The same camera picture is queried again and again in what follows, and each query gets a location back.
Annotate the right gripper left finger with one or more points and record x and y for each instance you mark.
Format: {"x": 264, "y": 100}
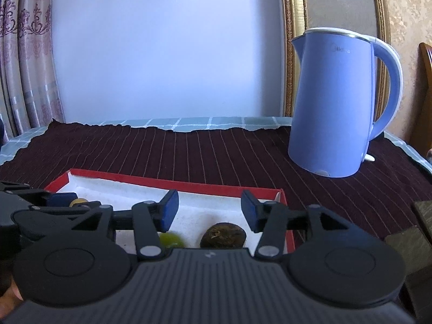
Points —
{"x": 150, "y": 218}

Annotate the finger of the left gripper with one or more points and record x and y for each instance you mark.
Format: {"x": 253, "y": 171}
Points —
{"x": 78, "y": 208}
{"x": 61, "y": 199}

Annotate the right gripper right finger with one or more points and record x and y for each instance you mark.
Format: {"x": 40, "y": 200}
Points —
{"x": 271, "y": 219}

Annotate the green tomato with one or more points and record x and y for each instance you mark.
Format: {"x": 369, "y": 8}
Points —
{"x": 171, "y": 240}

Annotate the dark brown round fruit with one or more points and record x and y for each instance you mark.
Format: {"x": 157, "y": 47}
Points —
{"x": 223, "y": 235}

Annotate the small yellow fruit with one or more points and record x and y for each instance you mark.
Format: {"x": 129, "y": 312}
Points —
{"x": 78, "y": 201}

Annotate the person left hand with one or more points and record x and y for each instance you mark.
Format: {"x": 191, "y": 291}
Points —
{"x": 11, "y": 298}

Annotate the red shallow cardboard tray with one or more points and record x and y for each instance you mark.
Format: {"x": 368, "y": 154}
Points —
{"x": 200, "y": 205}

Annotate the pink patterned curtain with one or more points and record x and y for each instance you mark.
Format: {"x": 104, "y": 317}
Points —
{"x": 29, "y": 91}

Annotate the light blue checked bedsheet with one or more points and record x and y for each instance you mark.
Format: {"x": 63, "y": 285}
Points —
{"x": 11, "y": 147}

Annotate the dark maroon striped cloth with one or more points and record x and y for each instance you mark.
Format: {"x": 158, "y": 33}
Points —
{"x": 336, "y": 266}

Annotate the blue electric kettle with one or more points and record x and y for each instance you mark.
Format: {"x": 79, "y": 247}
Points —
{"x": 333, "y": 120}

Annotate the wooden chair back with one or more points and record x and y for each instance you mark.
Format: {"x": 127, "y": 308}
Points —
{"x": 421, "y": 134}

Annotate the gold framed headboard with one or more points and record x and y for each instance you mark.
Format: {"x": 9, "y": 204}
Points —
{"x": 402, "y": 23}

